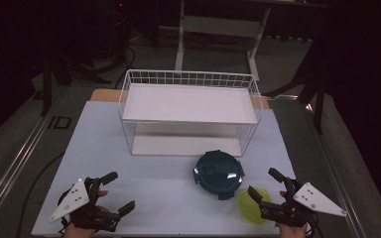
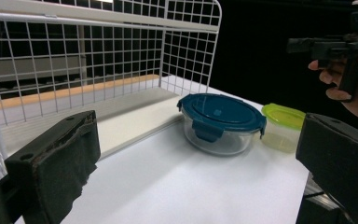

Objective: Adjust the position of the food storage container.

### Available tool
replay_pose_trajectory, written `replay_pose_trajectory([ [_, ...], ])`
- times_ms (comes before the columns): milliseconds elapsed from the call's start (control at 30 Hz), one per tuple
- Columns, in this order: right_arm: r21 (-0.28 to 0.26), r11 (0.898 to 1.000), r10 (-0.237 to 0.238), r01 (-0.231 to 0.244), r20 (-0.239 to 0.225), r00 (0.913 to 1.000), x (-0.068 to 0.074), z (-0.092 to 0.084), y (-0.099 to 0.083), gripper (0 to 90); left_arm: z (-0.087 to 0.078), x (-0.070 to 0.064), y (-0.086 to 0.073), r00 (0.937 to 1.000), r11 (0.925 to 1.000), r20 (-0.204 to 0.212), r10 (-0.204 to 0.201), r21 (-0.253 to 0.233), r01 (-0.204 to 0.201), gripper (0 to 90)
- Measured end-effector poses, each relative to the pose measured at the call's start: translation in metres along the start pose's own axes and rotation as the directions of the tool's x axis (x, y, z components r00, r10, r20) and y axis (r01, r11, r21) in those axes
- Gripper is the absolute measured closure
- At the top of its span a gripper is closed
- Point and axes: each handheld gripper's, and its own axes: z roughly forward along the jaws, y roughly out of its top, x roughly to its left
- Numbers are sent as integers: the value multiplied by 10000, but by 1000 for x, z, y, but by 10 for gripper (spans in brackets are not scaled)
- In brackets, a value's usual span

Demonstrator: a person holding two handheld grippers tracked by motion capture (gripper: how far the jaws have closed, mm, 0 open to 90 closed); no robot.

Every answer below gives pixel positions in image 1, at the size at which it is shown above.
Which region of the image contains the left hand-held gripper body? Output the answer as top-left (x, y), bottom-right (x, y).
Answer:
top-left (49, 177), bottom-right (122, 233)

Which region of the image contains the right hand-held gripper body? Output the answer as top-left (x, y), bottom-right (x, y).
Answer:
top-left (258, 177), bottom-right (348, 229)

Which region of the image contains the green plastic bowl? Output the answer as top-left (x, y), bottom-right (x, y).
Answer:
top-left (236, 187), bottom-right (274, 225)

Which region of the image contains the round container with teal lid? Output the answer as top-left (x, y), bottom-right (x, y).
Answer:
top-left (192, 149), bottom-right (246, 201)

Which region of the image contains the white wire shelf rack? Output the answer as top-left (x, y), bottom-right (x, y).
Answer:
top-left (118, 68), bottom-right (264, 158)

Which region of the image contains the person's left hand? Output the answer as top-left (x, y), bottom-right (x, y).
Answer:
top-left (63, 189), bottom-right (112, 238)

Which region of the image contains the person's right hand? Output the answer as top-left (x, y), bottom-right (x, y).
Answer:
top-left (275, 189), bottom-right (312, 238)

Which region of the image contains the pale blue table mat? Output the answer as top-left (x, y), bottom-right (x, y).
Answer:
top-left (31, 100), bottom-right (316, 236)

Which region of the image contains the wooden table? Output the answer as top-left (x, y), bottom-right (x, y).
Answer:
top-left (89, 88), bottom-right (272, 110)

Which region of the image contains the black metal stand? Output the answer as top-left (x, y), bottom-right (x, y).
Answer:
top-left (264, 39), bottom-right (330, 135)
top-left (33, 43), bottom-right (113, 117)

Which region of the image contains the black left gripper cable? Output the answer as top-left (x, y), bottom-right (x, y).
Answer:
top-left (57, 188), bottom-right (73, 236)

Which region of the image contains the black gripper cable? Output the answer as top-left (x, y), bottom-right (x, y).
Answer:
top-left (57, 188), bottom-right (73, 236)
top-left (307, 211), bottom-right (322, 238)

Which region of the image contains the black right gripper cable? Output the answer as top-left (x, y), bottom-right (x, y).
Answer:
top-left (307, 211), bottom-right (322, 238)

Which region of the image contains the silver metal floor rail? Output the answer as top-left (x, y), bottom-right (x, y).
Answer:
top-left (271, 93), bottom-right (368, 238)
top-left (0, 85), bottom-right (70, 226)

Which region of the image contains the black floor cable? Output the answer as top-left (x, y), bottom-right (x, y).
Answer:
top-left (14, 150), bottom-right (67, 238)

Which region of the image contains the bundle of black cables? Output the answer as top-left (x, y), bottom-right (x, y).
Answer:
top-left (88, 33), bottom-right (137, 90)

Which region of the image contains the white metal desk frame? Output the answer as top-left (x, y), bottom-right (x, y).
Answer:
top-left (174, 0), bottom-right (272, 82)

